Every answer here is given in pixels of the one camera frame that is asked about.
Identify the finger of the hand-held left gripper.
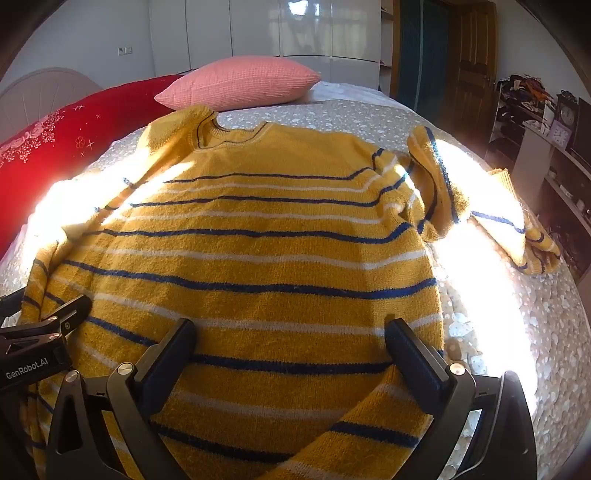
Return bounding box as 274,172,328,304
0,290,29,325
34,294,93,334

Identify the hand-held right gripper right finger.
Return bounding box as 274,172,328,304
384,316,539,480

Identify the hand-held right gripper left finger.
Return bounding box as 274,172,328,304
45,318,197,480

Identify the yellow striped sweater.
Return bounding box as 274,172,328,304
21,105,561,480

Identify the pile of mixed clothes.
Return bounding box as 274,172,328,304
500,73,556,109

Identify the beige heart-print quilt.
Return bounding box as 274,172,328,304
0,99,591,480

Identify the red embroidered pillow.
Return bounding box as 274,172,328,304
0,74,192,259

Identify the pale curved headboard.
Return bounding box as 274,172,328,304
0,67,102,126

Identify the white shelf unit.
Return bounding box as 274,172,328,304
485,76,591,282

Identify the pink pillow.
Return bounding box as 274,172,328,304
154,58,321,112

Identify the dark mantel clock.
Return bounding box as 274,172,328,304
555,91,579,138

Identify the brown wooden door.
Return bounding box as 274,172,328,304
450,0,503,136

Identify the dark green curtain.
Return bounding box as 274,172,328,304
399,0,452,114

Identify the white glossy wardrobe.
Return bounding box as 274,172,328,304
150,0,399,90

